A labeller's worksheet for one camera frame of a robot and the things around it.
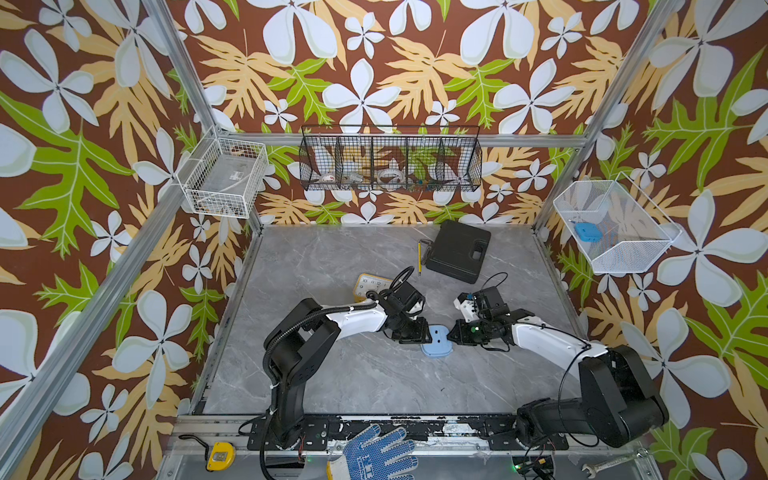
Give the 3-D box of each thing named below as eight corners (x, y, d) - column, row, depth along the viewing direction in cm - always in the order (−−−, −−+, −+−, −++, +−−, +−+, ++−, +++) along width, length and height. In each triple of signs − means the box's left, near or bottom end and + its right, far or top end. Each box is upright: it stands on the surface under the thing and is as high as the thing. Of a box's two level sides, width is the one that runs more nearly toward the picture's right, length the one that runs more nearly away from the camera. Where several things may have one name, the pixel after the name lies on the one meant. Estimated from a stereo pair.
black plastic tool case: (414, 265, 110) (416, 255, 105) (434, 224, 124) (436, 214, 119) (475, 286, 104) (479, 276, 100) (488, 240, 118) (492, 230, 113)
